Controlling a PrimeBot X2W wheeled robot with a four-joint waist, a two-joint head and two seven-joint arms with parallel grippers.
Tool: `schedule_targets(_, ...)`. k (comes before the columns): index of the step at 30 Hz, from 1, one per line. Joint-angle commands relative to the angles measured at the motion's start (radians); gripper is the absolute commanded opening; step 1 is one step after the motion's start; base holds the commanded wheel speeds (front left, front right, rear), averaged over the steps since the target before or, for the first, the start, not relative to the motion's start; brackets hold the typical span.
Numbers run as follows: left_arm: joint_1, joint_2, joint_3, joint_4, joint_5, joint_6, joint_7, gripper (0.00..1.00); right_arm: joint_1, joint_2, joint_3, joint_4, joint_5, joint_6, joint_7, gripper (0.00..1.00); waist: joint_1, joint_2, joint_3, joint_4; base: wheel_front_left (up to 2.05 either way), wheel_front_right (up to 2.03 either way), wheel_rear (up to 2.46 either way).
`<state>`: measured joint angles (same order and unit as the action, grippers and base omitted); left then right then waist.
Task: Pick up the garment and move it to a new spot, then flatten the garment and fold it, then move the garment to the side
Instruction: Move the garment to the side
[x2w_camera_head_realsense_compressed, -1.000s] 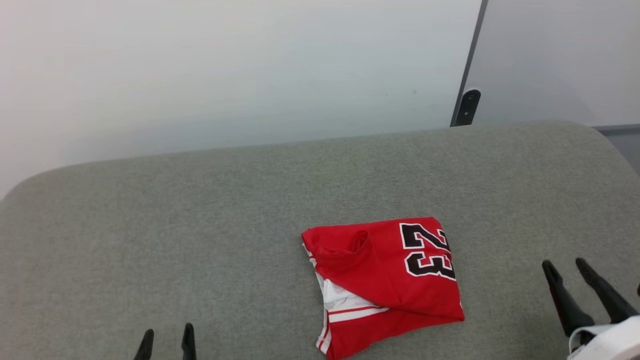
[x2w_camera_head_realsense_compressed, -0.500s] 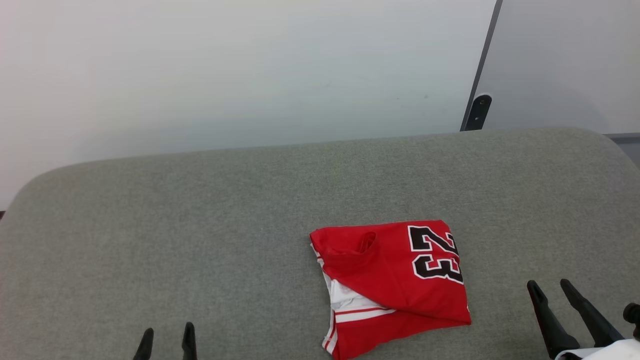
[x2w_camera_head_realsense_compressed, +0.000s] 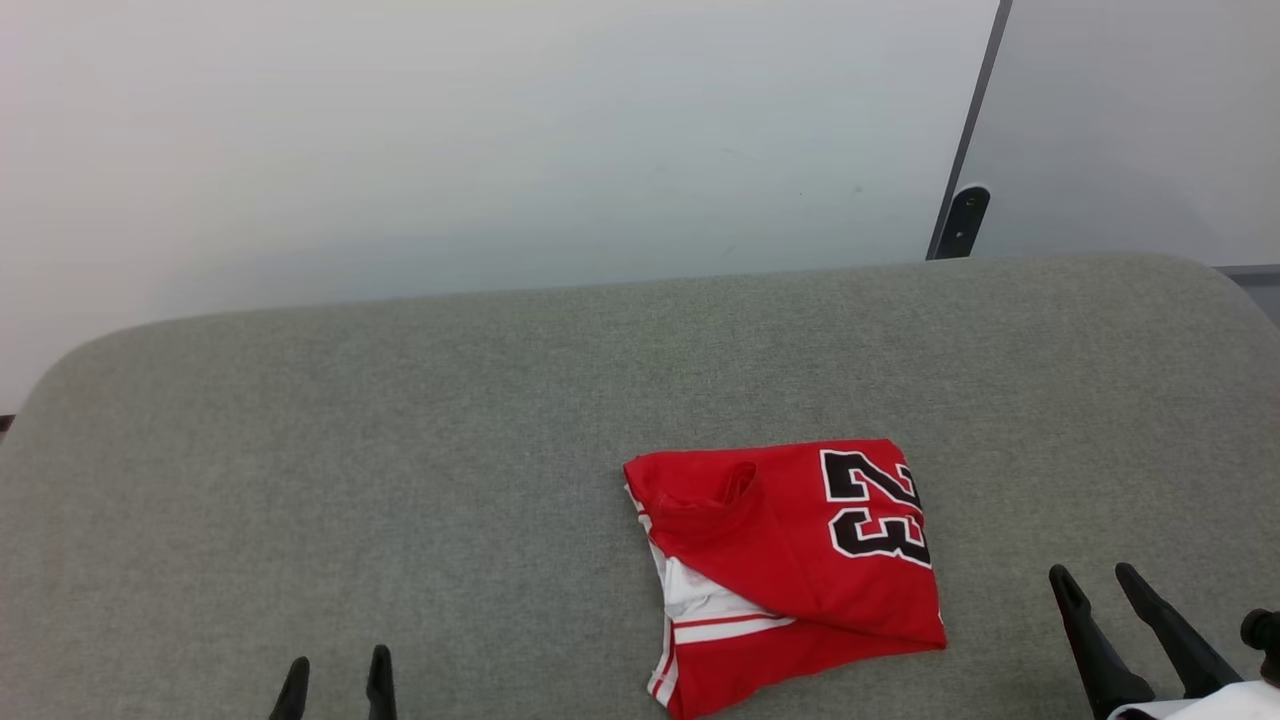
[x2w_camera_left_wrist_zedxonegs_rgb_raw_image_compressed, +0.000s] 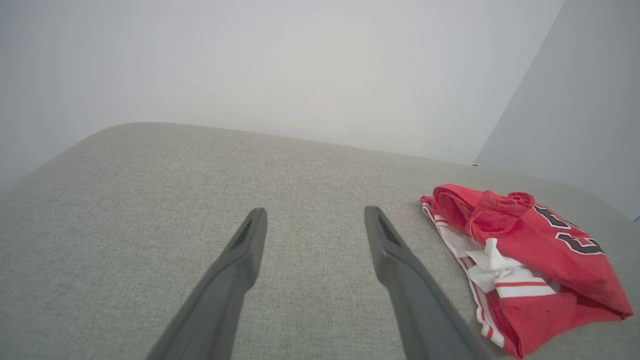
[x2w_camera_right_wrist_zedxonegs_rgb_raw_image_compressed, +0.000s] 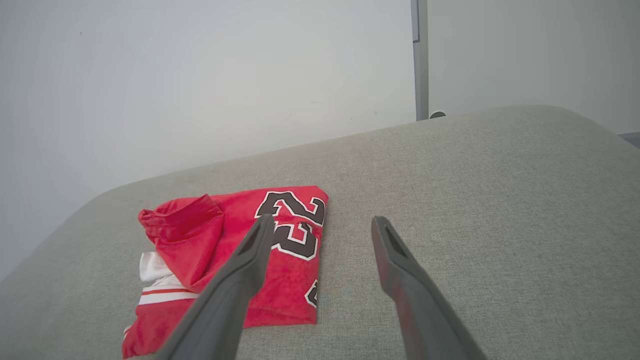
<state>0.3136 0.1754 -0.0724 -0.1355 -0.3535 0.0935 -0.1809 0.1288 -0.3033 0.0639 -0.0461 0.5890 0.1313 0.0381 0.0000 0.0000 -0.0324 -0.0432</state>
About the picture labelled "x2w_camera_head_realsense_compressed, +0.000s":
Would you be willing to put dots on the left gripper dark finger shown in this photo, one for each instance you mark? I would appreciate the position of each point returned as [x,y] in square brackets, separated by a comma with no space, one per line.
[292,695]
[381,685]

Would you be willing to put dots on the grey fabric sofa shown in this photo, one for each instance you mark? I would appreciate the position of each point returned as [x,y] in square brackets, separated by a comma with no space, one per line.
[400,450]

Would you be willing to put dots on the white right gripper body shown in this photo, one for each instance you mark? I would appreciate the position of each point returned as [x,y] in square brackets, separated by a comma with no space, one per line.
[1210,705]

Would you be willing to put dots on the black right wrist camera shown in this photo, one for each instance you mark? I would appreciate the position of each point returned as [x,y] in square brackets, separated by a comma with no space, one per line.
[1265,640]

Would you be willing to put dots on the dark wall panel edge strip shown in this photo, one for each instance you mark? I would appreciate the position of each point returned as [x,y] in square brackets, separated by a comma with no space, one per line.
[975,110]

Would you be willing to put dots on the black wall bracket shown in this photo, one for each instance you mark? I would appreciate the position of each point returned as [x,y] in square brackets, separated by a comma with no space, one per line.
[963,220]

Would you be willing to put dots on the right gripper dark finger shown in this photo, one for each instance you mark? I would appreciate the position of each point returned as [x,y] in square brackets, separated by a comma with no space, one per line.
[1095,650]
[1180,640]

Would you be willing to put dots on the red white basketball jersey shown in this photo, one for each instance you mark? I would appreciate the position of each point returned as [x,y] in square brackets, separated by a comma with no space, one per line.
[790,560]

